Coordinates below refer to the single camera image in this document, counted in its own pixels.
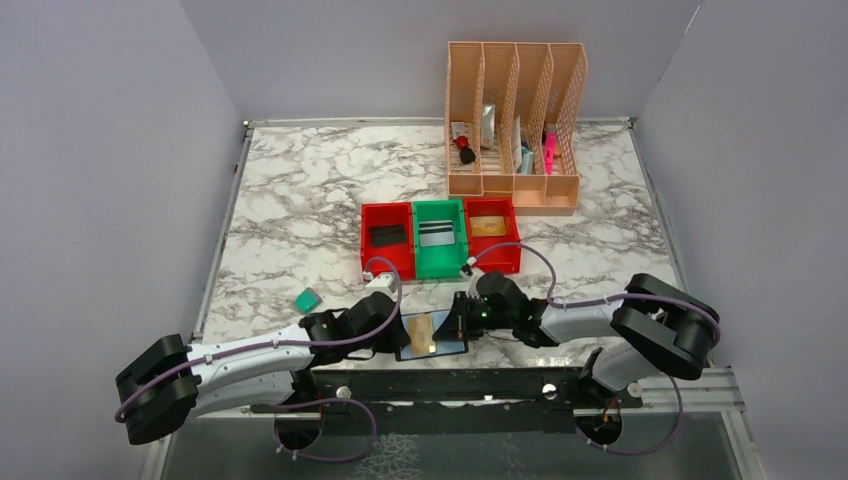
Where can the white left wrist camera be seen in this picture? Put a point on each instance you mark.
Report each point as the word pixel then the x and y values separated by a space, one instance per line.
pixel 385 283

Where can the right red plastic bin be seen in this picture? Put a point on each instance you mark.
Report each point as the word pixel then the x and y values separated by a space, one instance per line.
pixel 506 260

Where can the silver striped card in bin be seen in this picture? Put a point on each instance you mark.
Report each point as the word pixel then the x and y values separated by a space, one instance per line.
pixel 436 233

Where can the light blue glue stick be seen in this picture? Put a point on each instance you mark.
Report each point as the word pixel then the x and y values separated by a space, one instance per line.
pixel 527 161

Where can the green plastic bin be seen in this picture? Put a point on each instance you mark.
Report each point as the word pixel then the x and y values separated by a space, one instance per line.
pixel 443 262

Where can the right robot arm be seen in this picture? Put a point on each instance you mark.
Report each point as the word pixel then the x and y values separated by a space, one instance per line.
pixel 662 329

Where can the black card in bin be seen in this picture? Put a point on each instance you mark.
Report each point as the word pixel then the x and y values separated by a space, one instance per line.
pixel 387 235

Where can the small green eraser block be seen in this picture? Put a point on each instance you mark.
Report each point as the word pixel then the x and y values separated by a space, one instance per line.
pixel 307 301

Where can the grey white tube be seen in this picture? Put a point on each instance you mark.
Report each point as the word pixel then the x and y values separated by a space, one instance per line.
pixel 488 122

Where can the black leather card holder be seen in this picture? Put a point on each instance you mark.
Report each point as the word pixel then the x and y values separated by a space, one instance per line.
pixel 448 336

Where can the gold card in bin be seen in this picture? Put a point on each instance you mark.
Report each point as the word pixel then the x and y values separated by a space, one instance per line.
pixel 488 226

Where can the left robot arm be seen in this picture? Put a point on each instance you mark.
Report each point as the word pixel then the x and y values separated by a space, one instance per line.
pixel 171 380

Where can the left red plastic bin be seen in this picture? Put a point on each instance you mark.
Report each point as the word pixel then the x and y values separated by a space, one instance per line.
pixel 402 256

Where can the peach plastic file organizer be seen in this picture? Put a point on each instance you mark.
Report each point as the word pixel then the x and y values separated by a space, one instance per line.
pixel 536 87

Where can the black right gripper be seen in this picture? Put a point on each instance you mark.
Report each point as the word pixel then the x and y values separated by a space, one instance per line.
pixel 460 323

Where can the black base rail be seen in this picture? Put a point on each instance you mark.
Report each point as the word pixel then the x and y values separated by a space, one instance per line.
pixel 427 401

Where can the red plastic bin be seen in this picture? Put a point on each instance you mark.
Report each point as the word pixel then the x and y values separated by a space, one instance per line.
pixel 402 256
pixel 506 260

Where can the black round cap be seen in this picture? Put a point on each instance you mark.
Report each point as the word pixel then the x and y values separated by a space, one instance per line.
pixel 467 156

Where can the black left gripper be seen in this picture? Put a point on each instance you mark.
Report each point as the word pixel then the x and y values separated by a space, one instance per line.
pixel 396 332

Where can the pink highlighter pen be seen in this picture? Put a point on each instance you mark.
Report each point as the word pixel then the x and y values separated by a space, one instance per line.
pixel 550 148

